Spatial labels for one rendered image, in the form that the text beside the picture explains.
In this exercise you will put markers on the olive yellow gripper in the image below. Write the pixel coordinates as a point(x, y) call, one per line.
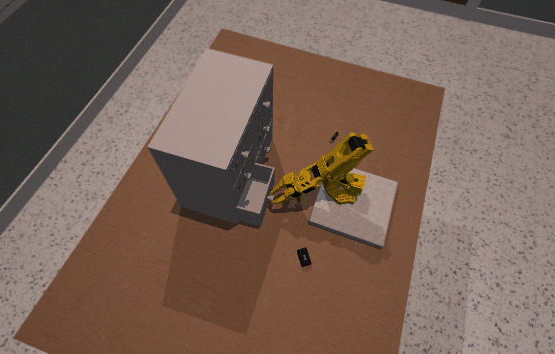
point(291, 182)

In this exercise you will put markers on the dark grey chest of drawers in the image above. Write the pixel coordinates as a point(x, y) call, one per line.
point(196, 141)

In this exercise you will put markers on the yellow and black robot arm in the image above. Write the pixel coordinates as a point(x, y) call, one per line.
point(335, 167)

